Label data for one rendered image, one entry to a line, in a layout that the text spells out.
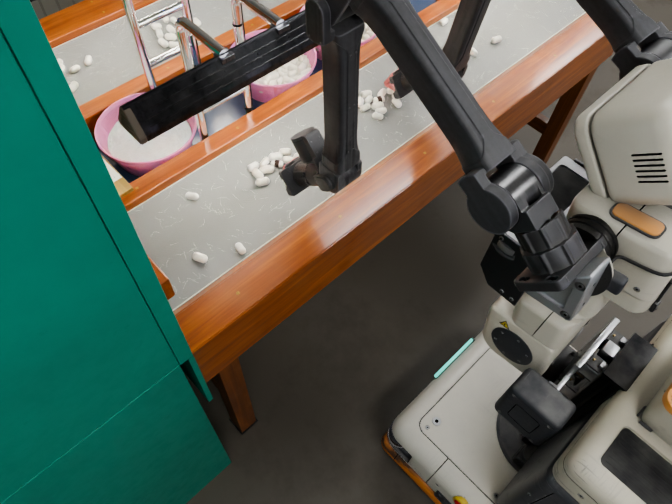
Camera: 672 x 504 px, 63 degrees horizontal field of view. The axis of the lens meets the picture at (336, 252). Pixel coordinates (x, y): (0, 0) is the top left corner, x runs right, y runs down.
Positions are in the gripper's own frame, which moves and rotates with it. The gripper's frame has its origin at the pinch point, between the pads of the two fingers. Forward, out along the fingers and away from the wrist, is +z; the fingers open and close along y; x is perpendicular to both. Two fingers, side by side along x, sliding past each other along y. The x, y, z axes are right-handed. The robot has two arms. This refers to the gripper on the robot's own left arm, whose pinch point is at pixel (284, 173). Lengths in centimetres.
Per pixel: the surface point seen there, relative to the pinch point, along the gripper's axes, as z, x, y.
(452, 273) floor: 33, 79, -60
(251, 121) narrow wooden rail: 21.0, -11.8, -8.4
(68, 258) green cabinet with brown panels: -48, -19, 53
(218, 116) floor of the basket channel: 38.8, -15.4, -7.8
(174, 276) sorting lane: 4.2, 6.8, 34.8
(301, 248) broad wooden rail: -9.0, 14.6, 9.3
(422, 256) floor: 43, 70, -57
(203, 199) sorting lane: 14.3, -2.3, 16.5
